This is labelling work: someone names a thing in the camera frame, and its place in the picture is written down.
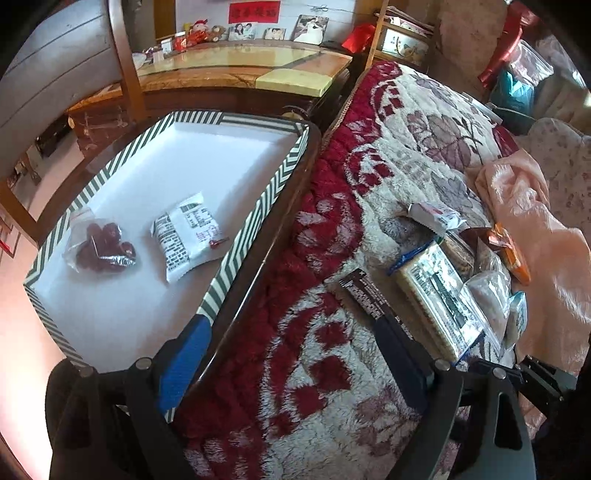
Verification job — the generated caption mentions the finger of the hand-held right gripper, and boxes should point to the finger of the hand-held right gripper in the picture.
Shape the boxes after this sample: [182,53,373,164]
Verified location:
[518,354,579,403]

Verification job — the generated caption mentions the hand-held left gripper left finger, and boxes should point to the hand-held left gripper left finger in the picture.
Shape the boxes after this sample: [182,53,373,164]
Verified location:
[69,316,213,480]

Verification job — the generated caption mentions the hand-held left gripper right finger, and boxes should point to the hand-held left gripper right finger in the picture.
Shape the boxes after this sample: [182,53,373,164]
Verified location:
[373,316,539,480]

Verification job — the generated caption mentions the blue-edged cracker packet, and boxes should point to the blue-edged cracker packet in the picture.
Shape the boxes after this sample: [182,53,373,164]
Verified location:
[388,237,485,363]

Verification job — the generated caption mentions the black snack box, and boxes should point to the black snack box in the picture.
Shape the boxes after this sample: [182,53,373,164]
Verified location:
[337,269,407,328]

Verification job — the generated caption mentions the clear bag of brown snacks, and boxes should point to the clear bag of brown snacks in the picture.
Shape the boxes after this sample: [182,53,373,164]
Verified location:
[462,258,513,342]

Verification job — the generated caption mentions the white strawberry snack packet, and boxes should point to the white strawberry snack packet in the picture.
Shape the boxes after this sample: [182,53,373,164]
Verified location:
[407,202,467,232]

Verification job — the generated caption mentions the green striped white cardboard box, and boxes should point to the green striped white cardboard box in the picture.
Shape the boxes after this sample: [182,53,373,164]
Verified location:
[23,110,311,423]

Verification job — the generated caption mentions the light blue snack packet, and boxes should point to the light blue snack packet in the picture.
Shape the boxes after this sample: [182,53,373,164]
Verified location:
[503,291,528,349]

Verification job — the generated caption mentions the orange snack packet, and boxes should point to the orange snack packet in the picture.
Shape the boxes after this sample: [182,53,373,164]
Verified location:
[489,223,532,283]

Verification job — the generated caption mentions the peach cloth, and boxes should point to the peach cloth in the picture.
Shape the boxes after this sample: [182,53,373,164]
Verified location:
[466,154,591,374]

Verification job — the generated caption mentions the red and white floral blanket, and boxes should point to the red and white floral blanket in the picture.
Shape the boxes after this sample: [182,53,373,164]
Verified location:
[173,60,525,480]

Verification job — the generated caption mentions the brown snack packet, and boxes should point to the brown snack packet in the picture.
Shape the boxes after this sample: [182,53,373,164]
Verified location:
[462,226,497,254]

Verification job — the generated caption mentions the clear bag of red dates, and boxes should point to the clear bag of red dates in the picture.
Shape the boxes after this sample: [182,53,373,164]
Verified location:
[65,208,138,275]

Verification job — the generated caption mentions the floral cushion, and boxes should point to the floral cushion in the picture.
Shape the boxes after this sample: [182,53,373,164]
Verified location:
[526,117,591,222]

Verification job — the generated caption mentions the reddish wrapped carton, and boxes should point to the reddish wrapped carton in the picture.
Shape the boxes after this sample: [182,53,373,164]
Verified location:
[69,111,134,153]

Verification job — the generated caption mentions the black bag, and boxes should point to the black bag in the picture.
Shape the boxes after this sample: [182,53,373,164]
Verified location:
[489,106,536,137]

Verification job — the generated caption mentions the teal plastic bag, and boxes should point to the teal plastic bag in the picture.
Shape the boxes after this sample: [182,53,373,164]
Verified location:
[489,71,536,112]

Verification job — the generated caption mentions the folded pale quilts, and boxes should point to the folded pale quilts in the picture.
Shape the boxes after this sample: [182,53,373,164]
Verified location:
[536,37,591,125]

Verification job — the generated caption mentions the marble-top cabinet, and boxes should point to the marble-top cabinet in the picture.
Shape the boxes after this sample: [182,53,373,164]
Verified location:
[67,39,354,153]

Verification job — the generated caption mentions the clear plastic bag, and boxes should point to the clear plastic bag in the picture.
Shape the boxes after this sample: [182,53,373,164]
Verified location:
[512,41,555,88]

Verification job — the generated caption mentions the wooden chair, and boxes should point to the wooden chair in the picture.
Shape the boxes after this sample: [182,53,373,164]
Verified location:
[0,0,324,416]

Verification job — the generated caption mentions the wooden shelf with painted drawer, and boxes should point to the wooden shelf with painted drawer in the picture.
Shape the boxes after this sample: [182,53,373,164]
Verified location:
[369,7,435,70]

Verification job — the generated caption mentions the red plastic bag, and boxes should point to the red plastic bag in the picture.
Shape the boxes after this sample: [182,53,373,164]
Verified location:
[478,4,532,88]

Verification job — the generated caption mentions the red gift bag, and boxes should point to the red gift bag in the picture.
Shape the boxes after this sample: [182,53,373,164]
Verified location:
[342,25,376,54]

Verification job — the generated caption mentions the red plush doll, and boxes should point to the red plush doll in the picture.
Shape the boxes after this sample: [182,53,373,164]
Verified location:
[187,19,211,46]

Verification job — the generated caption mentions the large wedding photo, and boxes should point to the large wedding photo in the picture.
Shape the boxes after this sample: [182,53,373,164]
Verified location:
[294,15,329,45]

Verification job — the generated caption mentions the red wall sign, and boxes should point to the red wall sign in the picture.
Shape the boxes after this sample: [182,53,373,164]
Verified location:
[229,1,281,23]

